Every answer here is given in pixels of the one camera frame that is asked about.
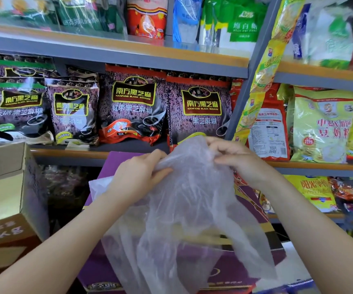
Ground clear blue packet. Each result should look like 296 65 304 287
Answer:
172 0 203 45

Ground person's right forearm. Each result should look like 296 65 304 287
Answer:
256 177 353 294

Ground large dark sesame packet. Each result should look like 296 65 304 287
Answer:
165 75 233 152

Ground grey metal shelf rack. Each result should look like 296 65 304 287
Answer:
0 0 353 231

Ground white green clear packet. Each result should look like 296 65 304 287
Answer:
304 0 353 70

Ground person's left forearm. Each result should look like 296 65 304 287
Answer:
0 192 125 294

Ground blue white packet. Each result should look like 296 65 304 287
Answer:
292 3 312 60

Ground dark sesame packet red trim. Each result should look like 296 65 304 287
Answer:
98 64 168 146

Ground red white powder packet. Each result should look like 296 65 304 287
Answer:
246 83 291 163

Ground hanging yellow sachet strip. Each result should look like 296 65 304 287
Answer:
232 0 308 145

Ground yellow blue packet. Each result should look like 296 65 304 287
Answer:
283 175 339 213

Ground red orange snack packet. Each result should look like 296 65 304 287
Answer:
329 177 353 203

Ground dark sesame packet green stripe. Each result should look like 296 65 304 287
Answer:
0 52 55 145

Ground person's left hand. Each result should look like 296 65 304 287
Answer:
104 149 174 208

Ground clear plastic bag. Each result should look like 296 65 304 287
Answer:
89 136 278 294

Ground green white sugar packet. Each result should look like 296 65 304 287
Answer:
199 0 268 53

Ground person's right hand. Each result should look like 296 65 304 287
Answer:
205 137 275 191

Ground brown cardboard box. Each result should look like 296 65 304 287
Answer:
0 142 50 286

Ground green yellow snack packet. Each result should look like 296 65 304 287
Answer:
0 0 59 29

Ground purple gift box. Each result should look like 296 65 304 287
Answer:
78 151 287 294

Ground white shelf price tag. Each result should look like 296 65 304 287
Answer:
66 140 90 151

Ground small dark sesame packet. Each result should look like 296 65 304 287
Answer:
44 66 100 146

